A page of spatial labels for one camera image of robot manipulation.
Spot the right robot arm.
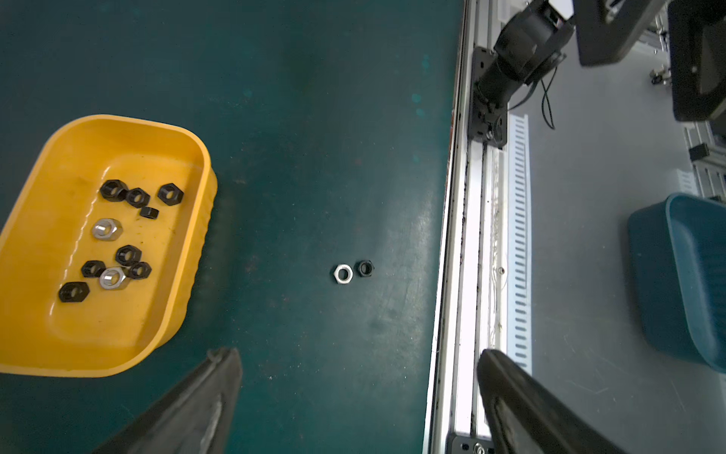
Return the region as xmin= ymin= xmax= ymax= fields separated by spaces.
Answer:
xmin=472 ymin=1 xmax=665 ymax=108

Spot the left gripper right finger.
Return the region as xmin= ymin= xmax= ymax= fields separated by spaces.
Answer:
xmin=476 ymin=349 xmax=623 ymax=453

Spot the teal bin outside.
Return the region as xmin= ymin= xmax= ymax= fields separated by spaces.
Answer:
xmin=627 ymin=193 xmax=725 ymax=373

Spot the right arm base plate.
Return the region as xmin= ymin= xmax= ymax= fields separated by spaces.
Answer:
xmin=467 ymin=47 xmax=508 ymax=149

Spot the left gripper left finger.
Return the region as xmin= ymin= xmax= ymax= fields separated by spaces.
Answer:
xmin=94 ymin=347 xmax=242 ymax=453

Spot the yellow plastic storage box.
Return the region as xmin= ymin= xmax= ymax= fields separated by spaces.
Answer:
xmin=1 ymin=115 xmax=217 ymax=378

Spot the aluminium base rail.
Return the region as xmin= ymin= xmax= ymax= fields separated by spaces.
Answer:
xmin=423 ymin=1 xmax=532 ymax=453

